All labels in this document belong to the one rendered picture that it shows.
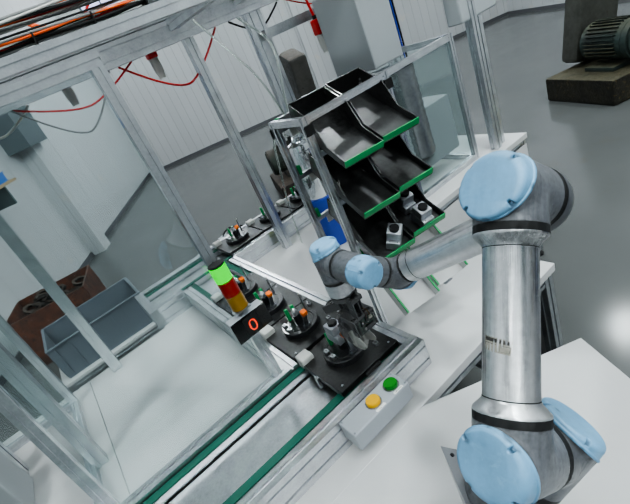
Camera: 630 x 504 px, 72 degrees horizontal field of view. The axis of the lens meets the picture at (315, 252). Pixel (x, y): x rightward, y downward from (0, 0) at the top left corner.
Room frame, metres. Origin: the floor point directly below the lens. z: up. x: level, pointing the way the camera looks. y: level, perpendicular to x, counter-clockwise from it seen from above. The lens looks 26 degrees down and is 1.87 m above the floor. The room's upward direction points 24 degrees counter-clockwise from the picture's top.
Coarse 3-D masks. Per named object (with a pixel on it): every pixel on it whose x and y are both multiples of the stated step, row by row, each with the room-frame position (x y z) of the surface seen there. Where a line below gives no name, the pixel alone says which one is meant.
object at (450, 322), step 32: (288, 256) 2.13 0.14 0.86; (480, 256) 1.41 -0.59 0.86; (320, 288) 1.69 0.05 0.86; (448, 288) 1.31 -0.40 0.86; (480, 288) 1.23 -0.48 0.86; (416, 320) 1.21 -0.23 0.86; (448, 320) 1.15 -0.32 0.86; (480, 320) 1.08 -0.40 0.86; (448, 352) 1.01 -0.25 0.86; (416, 384) 0.95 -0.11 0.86; (448, 384) 0.92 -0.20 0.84; (352, 448) 0.84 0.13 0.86; (320, 480) 0.79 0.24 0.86; (352, 480) 0.75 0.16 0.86
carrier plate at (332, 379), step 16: (384, 336) 1.08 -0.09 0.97; (320, 352) 1.14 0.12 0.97; (368, 352) 1.04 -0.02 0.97; (384, 352) 1.01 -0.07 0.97; (320, 368) 1.06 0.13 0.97; (336, 368) 1.03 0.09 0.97; (352, 368) 1.00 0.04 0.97; (368, 368) 0.98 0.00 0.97; (336, 384) 0.97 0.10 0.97; (352, 384) 0.95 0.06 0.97
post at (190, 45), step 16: (192, 48) 2.24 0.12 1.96; (208, 80) 2.24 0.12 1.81; (208, 96) 2.27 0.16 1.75; (224, 112) 2.25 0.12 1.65; (224, 128) 2.27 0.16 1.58; (240, 144) 2.25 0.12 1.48; (240, 160) 2.27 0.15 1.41; (256, 176) 2.25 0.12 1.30; (256, 192) 2.26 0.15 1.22; (272, 208) 2.25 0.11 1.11; (272, 224) 2.26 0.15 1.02; (288, 240) 2.25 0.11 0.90
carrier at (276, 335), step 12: (300, 300) 1.37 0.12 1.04; (312, 300) 1.45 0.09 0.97; (288, 312) 1.35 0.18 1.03; (312, 312) 1.34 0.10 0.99; (324, 312) 1.34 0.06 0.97; (336, 312) 1.30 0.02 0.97; (276, 324) 1.40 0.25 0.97; (288, 324) 1.33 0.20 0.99; (300, 324) 1.30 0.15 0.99; (312, 324) 1.27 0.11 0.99; (264, 336) 1.34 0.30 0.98; (276, 336) 1.32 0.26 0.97; (288, 336) 1.28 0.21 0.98; (300, 336) 1.25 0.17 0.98; (312, 336) 1.23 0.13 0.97; (324, 336) 1.22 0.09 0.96; (288, 348) 1.23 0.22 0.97; (300, 348) 1.20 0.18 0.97
